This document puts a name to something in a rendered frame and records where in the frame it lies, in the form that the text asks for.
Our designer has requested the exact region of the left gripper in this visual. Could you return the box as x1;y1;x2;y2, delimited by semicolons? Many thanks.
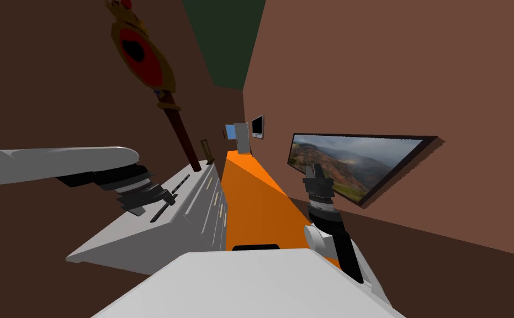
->
117;183;178;218

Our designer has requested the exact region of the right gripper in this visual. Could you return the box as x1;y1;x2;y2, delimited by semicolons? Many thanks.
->
302;163;335;199

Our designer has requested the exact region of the black thin stick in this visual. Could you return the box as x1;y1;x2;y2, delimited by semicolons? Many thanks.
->
150;174;191;224

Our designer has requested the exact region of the white dresser with drawers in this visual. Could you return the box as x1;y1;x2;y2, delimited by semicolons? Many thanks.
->
65;160;229;277

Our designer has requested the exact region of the orange long block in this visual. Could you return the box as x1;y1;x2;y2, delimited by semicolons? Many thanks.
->
220;150;342;269

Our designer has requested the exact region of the grey door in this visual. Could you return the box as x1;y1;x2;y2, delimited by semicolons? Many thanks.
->
234;122;252;155

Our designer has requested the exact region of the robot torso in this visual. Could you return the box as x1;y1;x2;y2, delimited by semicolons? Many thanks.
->
91;243;406;318

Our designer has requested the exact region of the red and gold sceptre ornament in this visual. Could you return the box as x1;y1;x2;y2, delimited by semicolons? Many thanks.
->
104;0;203;173

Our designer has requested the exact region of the landscape picture in black frame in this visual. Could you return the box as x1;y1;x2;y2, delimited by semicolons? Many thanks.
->
286;132;439;208

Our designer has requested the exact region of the black wall screen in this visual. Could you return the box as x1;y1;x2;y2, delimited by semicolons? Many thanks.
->
251;114;266;140

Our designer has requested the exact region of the small brown picture frame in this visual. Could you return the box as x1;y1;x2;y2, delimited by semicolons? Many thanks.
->
200;139;216;166

